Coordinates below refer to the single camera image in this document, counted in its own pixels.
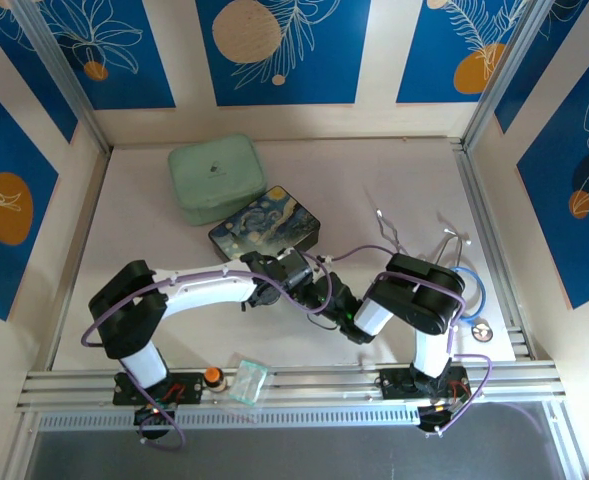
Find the blue poster beige circle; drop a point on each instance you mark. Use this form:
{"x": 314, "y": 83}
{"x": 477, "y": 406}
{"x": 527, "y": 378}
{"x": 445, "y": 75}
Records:
{"x": 324, "y": 75}

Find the starry night painted box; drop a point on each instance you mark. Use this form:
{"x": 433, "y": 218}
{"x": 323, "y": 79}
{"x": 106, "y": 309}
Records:
{"x": 269, "y": 220}

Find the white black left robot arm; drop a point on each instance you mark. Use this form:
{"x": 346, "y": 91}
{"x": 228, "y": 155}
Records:
{"x": 199, "y": 290}

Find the blue poster dark circle leaf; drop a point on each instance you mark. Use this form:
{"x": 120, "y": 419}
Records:
{"x": 549, "y": 225}

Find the small bottle orange cap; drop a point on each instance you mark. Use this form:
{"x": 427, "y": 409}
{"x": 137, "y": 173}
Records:
{"x": 213, "y": 375}

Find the aluminium side frame rail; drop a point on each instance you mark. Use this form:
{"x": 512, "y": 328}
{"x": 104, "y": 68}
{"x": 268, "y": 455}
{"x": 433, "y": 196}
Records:
{"x": 489, "y": 250}
{"x": 76, "y": 265}

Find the long aluminium frame rail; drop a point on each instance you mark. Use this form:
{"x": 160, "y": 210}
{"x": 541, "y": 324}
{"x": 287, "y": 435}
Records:
{"x": 324, "y": 385}

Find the blue poster orange circle fern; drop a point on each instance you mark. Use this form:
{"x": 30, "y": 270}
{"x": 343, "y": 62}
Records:
{"x": 424, "y": 60}

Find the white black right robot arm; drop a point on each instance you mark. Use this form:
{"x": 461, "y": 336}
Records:
{"x": 424, "y": 305}

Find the blue poster orange oval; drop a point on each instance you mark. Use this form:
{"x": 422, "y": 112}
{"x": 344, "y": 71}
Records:
{"x": 24, "y": 150}

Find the blue wall poster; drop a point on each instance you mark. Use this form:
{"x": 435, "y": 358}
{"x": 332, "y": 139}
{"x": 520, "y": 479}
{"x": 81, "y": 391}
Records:
{"x": 549, "y": 75}
{"x": 29, "y": 90}

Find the mint green zip pouch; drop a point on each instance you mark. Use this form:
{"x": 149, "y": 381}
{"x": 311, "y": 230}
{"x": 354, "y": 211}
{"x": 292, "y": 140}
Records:
{"x": 214, "y": 175}

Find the metal crucible tongs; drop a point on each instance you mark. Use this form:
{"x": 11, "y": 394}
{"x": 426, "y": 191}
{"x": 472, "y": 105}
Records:
{"x": 391, "y": 235}

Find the aluminium frame corner post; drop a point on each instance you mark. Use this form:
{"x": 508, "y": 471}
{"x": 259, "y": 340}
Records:
{"x": 64, "y": 85}
{"x": 499, "y": 75}

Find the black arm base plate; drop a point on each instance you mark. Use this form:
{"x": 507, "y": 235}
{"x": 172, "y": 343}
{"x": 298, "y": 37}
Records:
{"x": 394, "y": 385}
{"x": 184, "y": 387}

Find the blue poster flower outline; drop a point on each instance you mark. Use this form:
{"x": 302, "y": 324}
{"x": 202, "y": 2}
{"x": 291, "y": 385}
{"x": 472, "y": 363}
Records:
{"x": 139, "y": 75}

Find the blue tube stethoscope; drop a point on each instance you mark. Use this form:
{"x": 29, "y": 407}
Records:
{"x": 483, "y": 331}

